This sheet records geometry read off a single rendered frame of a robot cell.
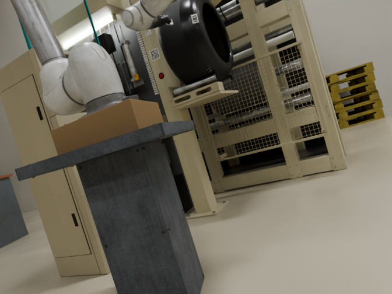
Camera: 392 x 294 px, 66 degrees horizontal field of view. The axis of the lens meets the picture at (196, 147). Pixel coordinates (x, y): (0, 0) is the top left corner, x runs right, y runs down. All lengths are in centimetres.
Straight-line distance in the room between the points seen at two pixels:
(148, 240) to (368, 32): 572
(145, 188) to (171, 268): 29
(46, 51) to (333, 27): 538
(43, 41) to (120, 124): 53
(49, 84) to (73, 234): 90
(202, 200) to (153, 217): 122
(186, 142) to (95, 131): 122
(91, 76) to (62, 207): 94
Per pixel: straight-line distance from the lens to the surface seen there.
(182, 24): 195
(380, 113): 519
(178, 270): 110
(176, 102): 209
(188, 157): 219
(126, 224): 109
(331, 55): 608
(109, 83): 113
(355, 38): 624
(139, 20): 151
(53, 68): 132
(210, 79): 198
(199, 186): 222
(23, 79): 193
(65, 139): 110
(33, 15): 142
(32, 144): 193
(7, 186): 431
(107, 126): 102
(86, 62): 115
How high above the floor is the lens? 59
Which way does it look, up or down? 3 degrees down
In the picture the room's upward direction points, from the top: 17 degrees counter-clockwise
